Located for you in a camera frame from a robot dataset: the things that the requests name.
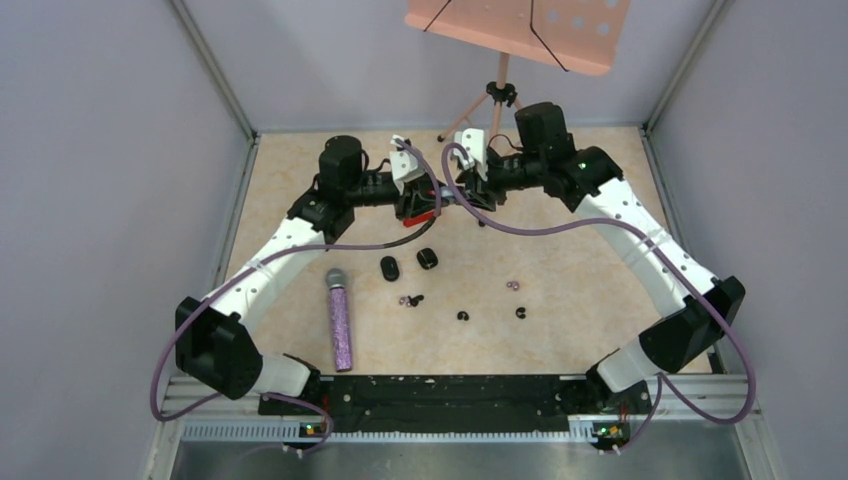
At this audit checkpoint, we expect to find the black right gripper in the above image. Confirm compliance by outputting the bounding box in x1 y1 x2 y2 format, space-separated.
454 151 545 212

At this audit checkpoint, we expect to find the silver blue earbud charging case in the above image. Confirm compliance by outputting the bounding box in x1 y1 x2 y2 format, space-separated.
440 187 457 204

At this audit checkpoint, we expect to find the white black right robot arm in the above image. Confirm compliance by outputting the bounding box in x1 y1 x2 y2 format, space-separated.
450 102 745 412

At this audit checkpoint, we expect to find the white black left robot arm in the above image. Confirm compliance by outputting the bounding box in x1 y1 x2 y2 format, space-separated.
174 135 443 414

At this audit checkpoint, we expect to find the black glossy earbud case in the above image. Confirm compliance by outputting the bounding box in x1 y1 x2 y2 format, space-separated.
416 247 439 270

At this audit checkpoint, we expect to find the black oval earbud case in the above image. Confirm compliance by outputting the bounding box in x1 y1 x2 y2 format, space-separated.
379 256 400 282

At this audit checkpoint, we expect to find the red toy window brick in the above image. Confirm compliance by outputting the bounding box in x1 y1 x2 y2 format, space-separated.
402 212 433 228

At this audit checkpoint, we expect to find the black earbud pair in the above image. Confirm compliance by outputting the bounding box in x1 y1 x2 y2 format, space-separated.
406 295 425 307

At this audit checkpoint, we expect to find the purple glitter microphone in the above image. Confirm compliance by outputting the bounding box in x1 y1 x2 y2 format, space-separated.
325 268 354 372

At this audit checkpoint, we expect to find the pink music stand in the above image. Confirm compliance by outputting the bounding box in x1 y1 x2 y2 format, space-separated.
404 0 631 142

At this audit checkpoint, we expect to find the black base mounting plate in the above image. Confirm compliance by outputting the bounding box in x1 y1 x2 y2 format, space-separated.
258 374 654 435

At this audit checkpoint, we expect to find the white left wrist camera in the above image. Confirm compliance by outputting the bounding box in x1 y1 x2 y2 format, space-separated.
389 135 425 194

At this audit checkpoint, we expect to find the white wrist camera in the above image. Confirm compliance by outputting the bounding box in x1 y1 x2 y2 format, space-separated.
389 135 425 194
453 128 488 181

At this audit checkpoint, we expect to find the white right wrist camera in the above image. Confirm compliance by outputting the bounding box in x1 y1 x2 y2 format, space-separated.
453 128 488 181

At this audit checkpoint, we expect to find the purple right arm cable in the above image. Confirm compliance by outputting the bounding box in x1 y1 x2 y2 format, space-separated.
442 141 758 454

